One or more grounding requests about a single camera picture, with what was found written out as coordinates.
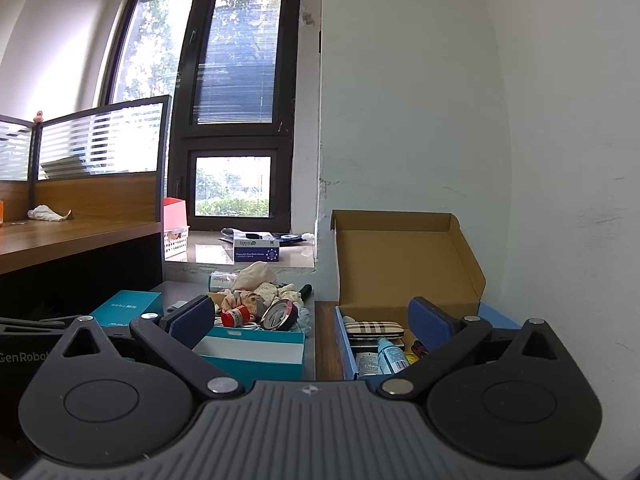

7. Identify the crumpled white tissue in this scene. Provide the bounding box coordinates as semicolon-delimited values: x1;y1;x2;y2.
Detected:
27;204;74;224

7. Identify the red white small bottle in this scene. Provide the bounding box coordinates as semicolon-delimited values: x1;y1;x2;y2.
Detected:
220;305;254;329

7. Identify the white tissue pack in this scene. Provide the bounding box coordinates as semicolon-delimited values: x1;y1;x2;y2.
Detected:
208;271;247;292

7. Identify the open brown cardboard box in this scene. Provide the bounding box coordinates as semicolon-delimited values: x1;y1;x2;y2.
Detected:
330;210;523;382

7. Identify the teal cardboard box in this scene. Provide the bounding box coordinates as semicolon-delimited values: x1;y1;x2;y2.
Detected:
90;290;164;347

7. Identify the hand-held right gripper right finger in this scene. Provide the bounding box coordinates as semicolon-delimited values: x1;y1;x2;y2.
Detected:
375;296;571;402

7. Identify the stone windowsill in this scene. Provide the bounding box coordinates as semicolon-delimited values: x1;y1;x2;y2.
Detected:
164;241;318;274

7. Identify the clear plastic packet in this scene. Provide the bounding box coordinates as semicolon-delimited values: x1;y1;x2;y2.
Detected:
218;228;312;247

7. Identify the red box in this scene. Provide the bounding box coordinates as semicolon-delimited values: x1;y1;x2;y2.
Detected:
163;197;189;234

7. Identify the wooden desk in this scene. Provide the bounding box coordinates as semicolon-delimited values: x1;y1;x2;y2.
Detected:
0;220;165;277

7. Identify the dark framed window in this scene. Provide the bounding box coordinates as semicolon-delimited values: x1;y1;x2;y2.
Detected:
97;0;304;233

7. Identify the white plastic basket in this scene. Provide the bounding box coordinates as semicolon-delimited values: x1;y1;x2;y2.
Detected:
163;226;192;261

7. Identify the light blue cloth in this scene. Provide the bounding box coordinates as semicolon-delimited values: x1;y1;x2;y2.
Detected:
295;305;315;338

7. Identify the teal box base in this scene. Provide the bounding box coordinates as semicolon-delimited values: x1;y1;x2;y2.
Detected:
192;321;306;382

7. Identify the small blue bottle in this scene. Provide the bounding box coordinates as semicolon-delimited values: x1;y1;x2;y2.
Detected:
376;336;410;375

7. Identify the plaid case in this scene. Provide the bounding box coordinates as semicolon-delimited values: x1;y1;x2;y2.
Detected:
347;320;404;342

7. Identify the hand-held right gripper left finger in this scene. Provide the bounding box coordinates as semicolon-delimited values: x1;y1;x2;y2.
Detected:
52;294;246;402

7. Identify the patterned beige cloth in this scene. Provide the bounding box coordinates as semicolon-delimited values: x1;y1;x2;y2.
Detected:
219;282;306;313

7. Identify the blue glove box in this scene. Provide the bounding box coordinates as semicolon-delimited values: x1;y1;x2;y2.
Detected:
233;239;281;264

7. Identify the white printed packet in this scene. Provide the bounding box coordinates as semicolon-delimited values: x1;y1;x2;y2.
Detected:
354;352;384;377

